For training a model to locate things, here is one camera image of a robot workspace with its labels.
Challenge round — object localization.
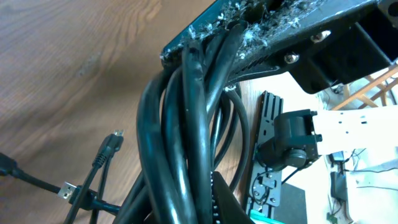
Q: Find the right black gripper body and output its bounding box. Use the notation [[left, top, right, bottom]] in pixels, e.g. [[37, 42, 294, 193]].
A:
[[289, 1, 397, 94]]

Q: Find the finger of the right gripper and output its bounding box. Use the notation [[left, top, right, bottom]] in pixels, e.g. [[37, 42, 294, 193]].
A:
[[160, 0, 379, 83]]

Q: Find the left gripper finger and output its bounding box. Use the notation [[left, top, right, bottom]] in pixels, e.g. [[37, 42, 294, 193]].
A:
[[211, 172, 254, 224]]

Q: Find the black cable bundle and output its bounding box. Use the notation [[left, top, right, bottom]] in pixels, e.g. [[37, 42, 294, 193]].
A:
[[0, 21, 251, 224]]

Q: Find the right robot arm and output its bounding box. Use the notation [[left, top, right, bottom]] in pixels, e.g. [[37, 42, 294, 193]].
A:
[[161, 0, 397, 170]]

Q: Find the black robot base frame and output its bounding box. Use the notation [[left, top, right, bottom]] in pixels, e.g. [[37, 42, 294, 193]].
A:
[[244, 91, 307, 223]]

